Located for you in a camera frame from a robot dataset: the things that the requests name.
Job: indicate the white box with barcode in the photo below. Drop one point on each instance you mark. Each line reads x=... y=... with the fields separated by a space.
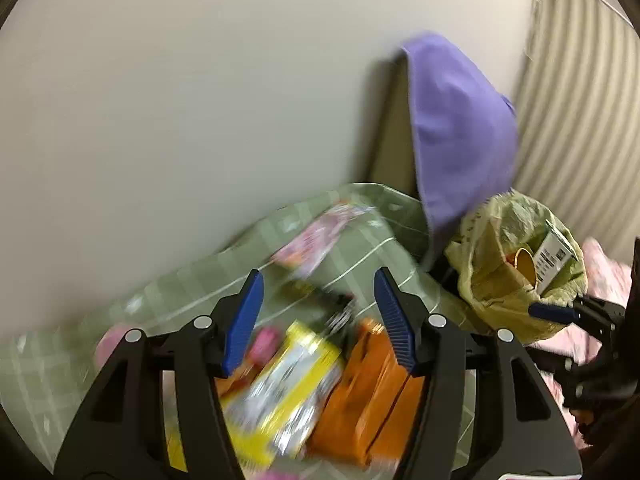
x=552 y=255

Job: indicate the small pink packet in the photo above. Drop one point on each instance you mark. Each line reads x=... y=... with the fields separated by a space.
x=265 y=345

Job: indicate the beige board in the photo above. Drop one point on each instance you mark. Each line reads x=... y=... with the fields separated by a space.
x=392 y=130

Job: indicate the pink jar with lid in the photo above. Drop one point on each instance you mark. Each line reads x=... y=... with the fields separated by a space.
x=107 y=345

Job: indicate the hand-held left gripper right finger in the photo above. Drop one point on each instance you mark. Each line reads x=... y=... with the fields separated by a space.
x=395 y=320

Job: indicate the pink white snack packet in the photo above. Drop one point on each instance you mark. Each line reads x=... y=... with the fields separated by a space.
x=320 y=237

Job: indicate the dark snack packet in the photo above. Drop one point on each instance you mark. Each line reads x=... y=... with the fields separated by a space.
x=330 y=310

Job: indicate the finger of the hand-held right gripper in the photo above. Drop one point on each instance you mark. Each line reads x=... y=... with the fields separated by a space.
x=550 y=312

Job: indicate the striped beige curtain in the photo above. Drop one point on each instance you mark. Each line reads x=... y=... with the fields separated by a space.
x=580 y=110

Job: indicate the yellow snack packet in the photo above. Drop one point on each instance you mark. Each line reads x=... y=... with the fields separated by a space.
x=290 y=385

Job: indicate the yellow-green plastic bag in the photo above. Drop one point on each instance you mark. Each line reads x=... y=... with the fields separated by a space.
x=487 y=285

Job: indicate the orange snack packet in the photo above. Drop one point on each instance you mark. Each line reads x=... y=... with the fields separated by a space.
x=367 y=400

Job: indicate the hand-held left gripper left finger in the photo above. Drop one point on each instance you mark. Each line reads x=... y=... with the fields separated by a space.
x=242 y=320

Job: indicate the purple cloth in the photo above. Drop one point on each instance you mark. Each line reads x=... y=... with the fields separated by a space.
x=460 y=135

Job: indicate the orange round lid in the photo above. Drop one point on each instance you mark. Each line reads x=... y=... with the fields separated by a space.
x=522 y=262

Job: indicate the green checked cloth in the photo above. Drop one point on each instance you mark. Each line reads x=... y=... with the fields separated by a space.
x=200 y=275

